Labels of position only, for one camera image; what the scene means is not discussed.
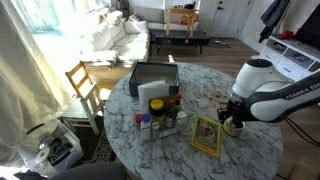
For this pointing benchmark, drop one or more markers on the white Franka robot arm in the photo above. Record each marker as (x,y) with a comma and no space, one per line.
(266,86)

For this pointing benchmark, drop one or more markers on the white printer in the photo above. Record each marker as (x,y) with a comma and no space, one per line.
(56,150)

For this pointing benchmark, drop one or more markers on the red cap sauce bottle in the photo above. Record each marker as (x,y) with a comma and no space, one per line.
(171,108)

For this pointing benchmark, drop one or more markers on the dark hanging jacket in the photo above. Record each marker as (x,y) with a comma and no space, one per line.
(273,16)

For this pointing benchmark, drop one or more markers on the wooden block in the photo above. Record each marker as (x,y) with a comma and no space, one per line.
(224,93)
(216,93)
(218,106)
(208,94)
(224,101)
(223,106)

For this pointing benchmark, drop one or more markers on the white wooden chair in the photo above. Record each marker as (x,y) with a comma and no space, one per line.
(90,103)

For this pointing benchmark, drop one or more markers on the red object on stand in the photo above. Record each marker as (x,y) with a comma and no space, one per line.
(286,34)

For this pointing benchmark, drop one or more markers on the yellow lid dark jar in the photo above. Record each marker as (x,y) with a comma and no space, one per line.
(156,106)

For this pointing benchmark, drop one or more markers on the white sofa pillow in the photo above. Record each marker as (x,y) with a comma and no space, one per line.
(136,26)

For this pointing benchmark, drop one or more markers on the wooden stool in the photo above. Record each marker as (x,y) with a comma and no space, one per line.
(180,13)

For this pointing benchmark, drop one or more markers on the clear acrylic condiment caddy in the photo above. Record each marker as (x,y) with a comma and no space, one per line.
(166,133)

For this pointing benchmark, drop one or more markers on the white door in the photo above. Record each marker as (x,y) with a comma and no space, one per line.
(230,16)

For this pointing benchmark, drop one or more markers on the white sofa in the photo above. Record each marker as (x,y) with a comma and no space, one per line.
(128,41)

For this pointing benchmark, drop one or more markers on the sheer cream curtain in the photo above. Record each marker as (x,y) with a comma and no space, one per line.
(23,93)

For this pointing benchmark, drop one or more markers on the grey upholstered chair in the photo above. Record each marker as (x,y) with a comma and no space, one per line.
(90,171)

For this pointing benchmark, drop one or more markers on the black coffee table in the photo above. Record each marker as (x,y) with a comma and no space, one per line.
(180,36)

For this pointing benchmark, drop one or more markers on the small glass shaker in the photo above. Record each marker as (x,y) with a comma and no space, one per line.
(155,130)

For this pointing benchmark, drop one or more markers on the yellow picture book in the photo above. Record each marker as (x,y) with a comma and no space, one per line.
(206,136)

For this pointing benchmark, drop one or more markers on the red lid small jar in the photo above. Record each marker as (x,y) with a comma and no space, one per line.
(138,119)

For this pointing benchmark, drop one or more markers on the white tv stand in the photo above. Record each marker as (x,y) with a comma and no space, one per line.
(290,60)

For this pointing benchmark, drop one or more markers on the white paper napkin stack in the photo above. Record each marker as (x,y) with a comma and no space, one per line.
(151,91)

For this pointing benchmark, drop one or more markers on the red cap dark bottle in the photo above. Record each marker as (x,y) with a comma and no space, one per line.
(179,100)

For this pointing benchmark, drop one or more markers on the patterned rug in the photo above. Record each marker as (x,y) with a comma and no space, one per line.
(103,148)

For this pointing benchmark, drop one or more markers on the orange object behind stool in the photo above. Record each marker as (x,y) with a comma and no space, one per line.
(186,20)

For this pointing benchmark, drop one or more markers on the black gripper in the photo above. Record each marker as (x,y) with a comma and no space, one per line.
(235,108)

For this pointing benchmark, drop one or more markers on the light blanket on sofa arm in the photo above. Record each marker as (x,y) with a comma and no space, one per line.
(100,57)

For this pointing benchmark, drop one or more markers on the black television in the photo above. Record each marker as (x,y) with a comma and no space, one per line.
(311,30)

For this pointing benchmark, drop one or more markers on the white lid jar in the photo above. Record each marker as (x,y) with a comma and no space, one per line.
(181,120)

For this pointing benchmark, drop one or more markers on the blue cap white bottle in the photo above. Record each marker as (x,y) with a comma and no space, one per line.
(145,126)

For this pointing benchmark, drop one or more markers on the dark blue cardboard box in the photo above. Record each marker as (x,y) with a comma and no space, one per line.
(153,71)

